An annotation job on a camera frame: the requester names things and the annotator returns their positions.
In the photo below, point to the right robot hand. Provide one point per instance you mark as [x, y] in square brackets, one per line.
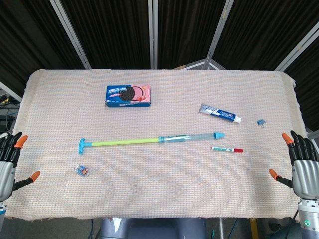
[304, 171]

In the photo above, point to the folding screen with metal frame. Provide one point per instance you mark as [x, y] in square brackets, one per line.
[154, 32]

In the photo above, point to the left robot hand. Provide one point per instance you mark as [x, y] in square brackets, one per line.
[7, 171]

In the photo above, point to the transparent blue syringe barrel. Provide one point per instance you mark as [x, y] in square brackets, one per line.
[189, 137]

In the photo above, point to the blue Oreo cookie box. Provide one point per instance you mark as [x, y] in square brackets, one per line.
[128, 95]

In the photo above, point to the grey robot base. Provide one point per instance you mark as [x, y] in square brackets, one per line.
[152, 227]

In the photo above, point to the white blue toothpaste tube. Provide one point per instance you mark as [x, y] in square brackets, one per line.
[219, 113]

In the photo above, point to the small wrapped candy packet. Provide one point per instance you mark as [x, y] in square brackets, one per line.
[82, 171]

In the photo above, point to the beige woven tablecloth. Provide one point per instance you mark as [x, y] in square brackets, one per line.
[159, 174]

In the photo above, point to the red capped marker pen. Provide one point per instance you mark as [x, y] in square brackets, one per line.
[226, 149]

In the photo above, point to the blue binder clip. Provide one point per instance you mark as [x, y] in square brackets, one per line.
[261, 122]

